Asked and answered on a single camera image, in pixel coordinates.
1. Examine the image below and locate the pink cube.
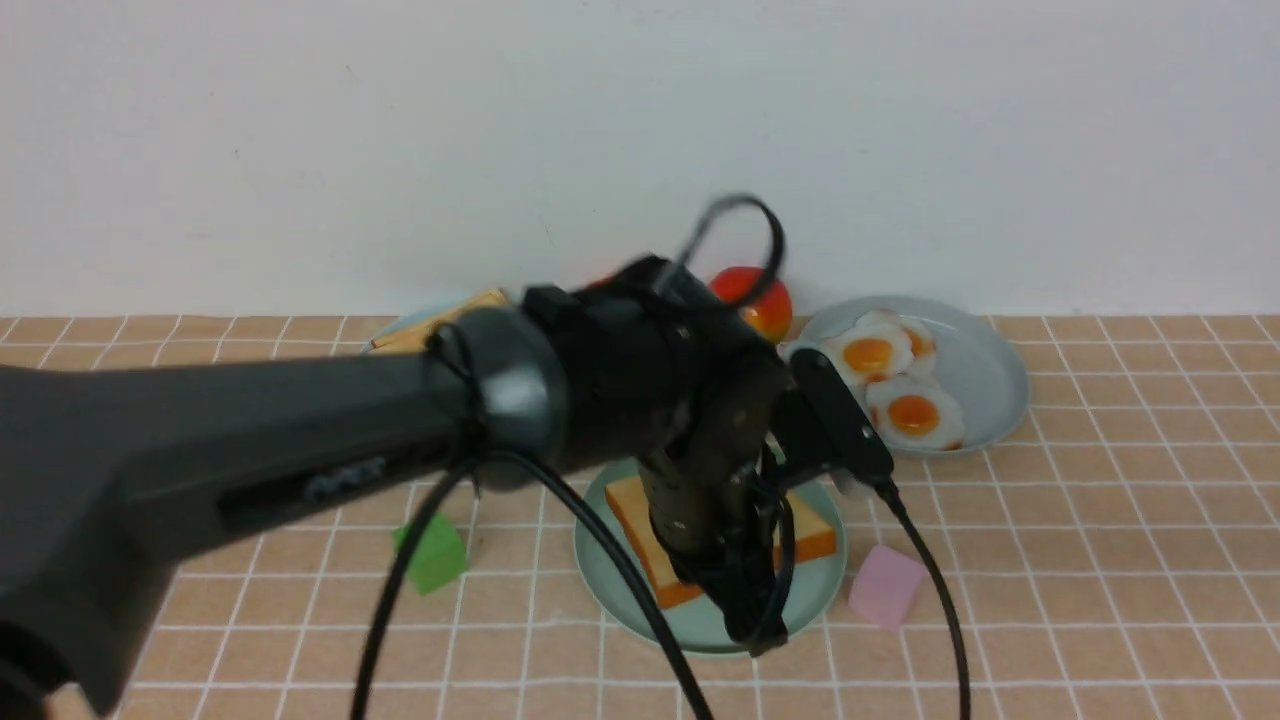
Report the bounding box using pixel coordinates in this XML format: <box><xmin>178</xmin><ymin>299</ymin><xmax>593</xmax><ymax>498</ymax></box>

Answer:
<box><xmin>847</xmin><ymin>544</ymin><xmax>929</xmax><ymax>632</ymax></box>

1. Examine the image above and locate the blue-grey plate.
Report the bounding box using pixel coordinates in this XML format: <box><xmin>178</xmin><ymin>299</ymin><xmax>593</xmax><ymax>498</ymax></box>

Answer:
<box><xmin>781</xmin><ymin>295</ymin><xmax>1030</xmax><ymax>457</ymax></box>
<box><xmin>362</xmin><ymin>305</ymin><xmax>465</xmax><ymax>354</ymax></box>

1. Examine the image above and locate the fried egg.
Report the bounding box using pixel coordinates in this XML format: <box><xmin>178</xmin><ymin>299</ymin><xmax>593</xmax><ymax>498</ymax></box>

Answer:
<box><xmin>819</xmin><ymin>323</ymin><xmax>914</xmax><ymax>389</ymax></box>
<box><xmin>855</xmin><ymin>307</ymin><xmax>938</xmax><ymax>386</ymax></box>
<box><xmin>865</xmin><ymin>375</ymin><xmax>966</xmax><ymax>452</ymax></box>

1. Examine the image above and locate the black cable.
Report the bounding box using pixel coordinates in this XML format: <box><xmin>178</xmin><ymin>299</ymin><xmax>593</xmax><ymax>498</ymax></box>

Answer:
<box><xmin>349</xmin><ymin>450</ymin><xmax>973</xmax><ymax>720</ymax></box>

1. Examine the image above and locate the green cube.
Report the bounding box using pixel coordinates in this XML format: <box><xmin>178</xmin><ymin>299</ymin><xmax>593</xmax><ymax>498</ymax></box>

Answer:
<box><xmin>402</xmin><ymin>512</ymin><xmax>468</xmax><ymax>596</ymax></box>

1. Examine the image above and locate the checked beige tablecloth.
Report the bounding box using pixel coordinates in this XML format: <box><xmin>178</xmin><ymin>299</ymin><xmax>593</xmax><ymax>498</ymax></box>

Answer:
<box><xmin>0</xmin><ymin>314</ymin><xmax>1280</xmax><ymax>720</ymax></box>

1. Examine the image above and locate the blue-grey plate right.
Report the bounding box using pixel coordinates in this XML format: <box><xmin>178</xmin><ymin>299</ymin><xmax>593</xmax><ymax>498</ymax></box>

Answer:
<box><xmin>781</xmin><ymin>295</ymin><xmax>1030</xmax><ymax>457</ymax></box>

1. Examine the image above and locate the red apple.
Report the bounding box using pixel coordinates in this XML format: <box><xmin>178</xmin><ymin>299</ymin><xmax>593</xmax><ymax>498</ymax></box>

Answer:
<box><xmin>708</xmin><ymin>266</ymin><xmax>794</xmax><ymax>345</ymax></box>

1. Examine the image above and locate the blue-grey plate left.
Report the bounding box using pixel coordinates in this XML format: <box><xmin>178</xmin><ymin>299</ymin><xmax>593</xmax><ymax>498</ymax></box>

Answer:
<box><xmin>362</xmin><ymin>305</ymin><xmax>465</xmax><ymax>354</ymax></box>

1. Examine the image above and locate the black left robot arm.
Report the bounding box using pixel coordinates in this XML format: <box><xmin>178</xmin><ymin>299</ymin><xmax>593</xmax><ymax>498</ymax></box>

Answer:
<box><xmin>1</xmin><ymin>256</ymin><xmax>790</xmax><ymax>719</ymax></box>

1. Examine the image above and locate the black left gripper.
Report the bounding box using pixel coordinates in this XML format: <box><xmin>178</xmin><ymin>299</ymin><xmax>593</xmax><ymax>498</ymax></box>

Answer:
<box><xmin>637</xmin><ymin>448</ymin><xmax>791</xmax><ymax>659</ymax></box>

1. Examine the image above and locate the toast slice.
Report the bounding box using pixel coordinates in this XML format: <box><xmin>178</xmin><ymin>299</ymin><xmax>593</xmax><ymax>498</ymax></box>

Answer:
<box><xmin>604</xmin><ymin>475</ymin><xmax>844</xmax><ymax>610</ymax></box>
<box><xmin>396</xmin><ymin>288</ymin><xmax>511</xmax><ymax>354</ymax></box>

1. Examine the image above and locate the green centre plate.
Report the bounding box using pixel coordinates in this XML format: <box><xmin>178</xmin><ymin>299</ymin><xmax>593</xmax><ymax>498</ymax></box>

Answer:
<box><xmin>573</xmin><ymin>459</ymin><xmax>849</xmax><ymax>659</ymax></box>

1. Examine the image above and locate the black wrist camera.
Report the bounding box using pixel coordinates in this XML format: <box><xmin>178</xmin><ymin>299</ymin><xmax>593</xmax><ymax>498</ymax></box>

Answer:
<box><xmin>765</xmin><ymin>346</ymin><xmax>897</xmax><ymax>502</ymax></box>

